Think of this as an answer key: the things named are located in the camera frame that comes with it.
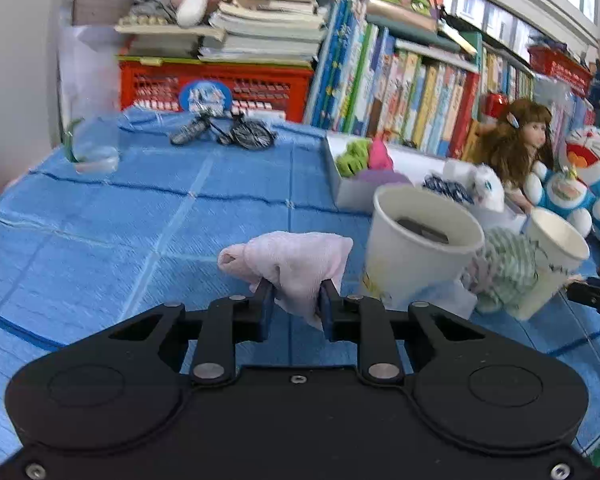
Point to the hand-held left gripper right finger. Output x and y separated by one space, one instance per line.
326 310

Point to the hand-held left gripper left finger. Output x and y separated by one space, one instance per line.
267 310

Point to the pale pink cloth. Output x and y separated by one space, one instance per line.
295 260

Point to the green striped scrunchie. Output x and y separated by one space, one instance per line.
510 265

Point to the white box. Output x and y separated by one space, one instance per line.
352 192

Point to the purple plush toy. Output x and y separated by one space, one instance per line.
380 177

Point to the white plush toy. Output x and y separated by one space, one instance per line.
487 187

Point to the pink scrunchie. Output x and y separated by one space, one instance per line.
380 155

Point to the paper cup with cat drawing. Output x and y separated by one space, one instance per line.
545 280

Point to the paper cup with elephant drawing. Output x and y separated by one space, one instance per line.
405 265

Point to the grey flat block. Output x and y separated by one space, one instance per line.
422 230

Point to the blue cat plush toy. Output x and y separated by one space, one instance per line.
595 160

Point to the blue checked tablecloth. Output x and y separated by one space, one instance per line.
130 240

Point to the brown haired doll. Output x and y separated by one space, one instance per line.
522 140

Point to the black toy bicycle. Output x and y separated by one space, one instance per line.
245 132

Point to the red tin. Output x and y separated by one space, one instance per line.
495 105

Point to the red plastic crate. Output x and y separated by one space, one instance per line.
260 87

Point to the round blue card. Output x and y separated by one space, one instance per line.
205 95

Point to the red basket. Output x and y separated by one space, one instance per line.
560 65

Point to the row of books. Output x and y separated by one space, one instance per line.
405 90

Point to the stack of books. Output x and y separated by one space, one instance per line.
265 30

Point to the beige beaded roller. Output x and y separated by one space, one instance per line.
142 20

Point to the gridded board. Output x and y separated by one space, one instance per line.
100 7

